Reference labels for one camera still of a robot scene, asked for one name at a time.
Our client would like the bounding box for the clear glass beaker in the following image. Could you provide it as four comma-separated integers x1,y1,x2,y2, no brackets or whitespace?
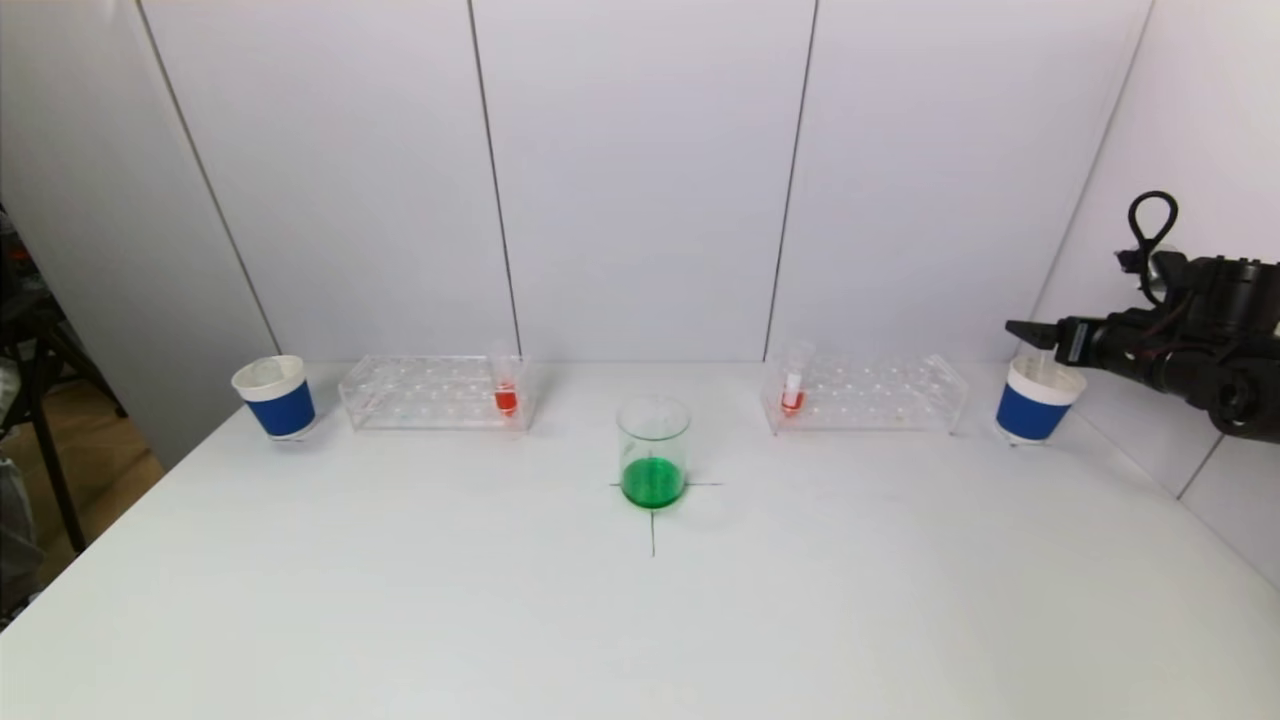
616,396,692,509

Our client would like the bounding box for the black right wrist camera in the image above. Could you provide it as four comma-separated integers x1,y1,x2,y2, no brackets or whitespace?
1116,246,1189,293

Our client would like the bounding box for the white-labelled red pigment test tube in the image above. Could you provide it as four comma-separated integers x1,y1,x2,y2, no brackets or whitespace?
779,340,814,419

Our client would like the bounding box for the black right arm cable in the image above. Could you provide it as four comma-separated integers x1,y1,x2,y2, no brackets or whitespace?
1127,190,1180,301

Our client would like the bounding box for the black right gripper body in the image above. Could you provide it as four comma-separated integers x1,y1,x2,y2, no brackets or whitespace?
1054,315,1163,387

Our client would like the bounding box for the grey fabric bundle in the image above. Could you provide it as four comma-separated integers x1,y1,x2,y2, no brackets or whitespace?
0,458,46,606

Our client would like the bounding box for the clear acrylic test tube rack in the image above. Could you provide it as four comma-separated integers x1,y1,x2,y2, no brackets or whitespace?
338,355,534,433
760,352,971,437

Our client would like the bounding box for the black metal stool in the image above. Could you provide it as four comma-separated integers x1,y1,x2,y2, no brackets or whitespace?
0,200,129,556

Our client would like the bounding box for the white paper cup blue sleeve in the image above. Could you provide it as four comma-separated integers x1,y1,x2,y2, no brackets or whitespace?
231,355,318,442
994,352,1088,446

